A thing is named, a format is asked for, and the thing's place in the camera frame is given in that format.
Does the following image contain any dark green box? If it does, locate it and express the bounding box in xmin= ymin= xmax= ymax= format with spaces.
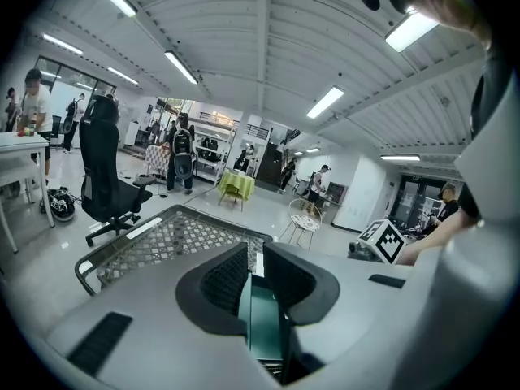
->
xmin=237 ymin=274 xmax=288 ymax=363

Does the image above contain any black bag with white print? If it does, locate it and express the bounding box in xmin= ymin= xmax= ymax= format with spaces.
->
xmin=38 ymin=186 xmax=77 ymax=223

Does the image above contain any white rectangular table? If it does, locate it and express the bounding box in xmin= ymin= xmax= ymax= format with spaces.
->
xmin=0 ymin=131 xmax=56 ymax=255

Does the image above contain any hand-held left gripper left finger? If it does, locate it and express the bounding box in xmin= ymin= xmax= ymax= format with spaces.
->
xmin=175 ymin=241 xmax=250 ymax=337

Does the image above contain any black office chair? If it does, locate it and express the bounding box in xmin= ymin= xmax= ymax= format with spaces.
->
xmin=78 ymin=94 xmax=158 ymax=249

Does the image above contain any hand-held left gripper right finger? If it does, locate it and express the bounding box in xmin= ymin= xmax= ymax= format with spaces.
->
xmin=262 ymin=241 xmax=340 ymax=326

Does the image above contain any table with yellow-green cloth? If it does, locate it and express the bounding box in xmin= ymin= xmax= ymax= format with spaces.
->
xmin=217 ymin=168 xmax=257 ymax=213

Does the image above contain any white shelving rack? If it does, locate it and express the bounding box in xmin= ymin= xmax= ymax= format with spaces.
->
xmin=193 ymin=115 xmax=237 ymax=187

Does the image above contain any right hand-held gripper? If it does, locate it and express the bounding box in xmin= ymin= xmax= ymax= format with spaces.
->
xmin=347 ymin=219 xmax=408 ymax=266

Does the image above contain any white wire chair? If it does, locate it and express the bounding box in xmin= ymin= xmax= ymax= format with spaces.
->
xmin=279 ymin=197 xmax=323 ymax=250

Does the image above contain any person's right forearm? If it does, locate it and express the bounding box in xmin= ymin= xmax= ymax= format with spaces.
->
xmin=396 ymin=209 xmax=469 ymax=267

